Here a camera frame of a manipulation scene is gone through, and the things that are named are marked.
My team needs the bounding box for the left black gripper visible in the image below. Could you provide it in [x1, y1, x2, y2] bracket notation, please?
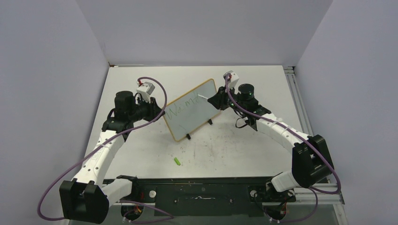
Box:
[129, 95, 165, 123]

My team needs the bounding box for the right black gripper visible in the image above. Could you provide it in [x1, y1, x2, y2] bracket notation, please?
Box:
[208, 84, 246, 113]

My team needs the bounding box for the yellow framed whiteboard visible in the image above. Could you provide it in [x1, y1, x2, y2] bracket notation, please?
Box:
[164, 79, 221, 142]

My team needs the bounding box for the green marker cap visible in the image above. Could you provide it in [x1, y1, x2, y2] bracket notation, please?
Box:
[174, 157, 181, 166]

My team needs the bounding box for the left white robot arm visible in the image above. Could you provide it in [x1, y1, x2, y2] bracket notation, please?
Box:
[59, 90, 164, 224]

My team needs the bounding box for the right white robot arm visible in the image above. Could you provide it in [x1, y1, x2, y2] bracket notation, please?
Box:
[207, 83, 341, 201]

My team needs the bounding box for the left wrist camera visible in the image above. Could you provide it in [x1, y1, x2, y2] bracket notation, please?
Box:
[137, 82, 155, 96]

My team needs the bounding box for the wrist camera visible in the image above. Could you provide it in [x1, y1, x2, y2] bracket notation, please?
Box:
[137, 82, 155, 96]
[223, 70, 239, 89]

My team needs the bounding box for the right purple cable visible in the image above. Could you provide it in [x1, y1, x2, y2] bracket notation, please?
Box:
[224, 73, 342, 224]

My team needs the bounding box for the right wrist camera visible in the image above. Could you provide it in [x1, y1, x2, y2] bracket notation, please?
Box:
[223, 70, 239, 89]

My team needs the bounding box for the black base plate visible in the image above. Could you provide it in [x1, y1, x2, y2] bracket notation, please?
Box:
[122, 176, 296, 217]

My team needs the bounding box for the aluminium rail frame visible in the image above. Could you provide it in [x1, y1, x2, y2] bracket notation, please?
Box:
[283, 66, 345, 206]

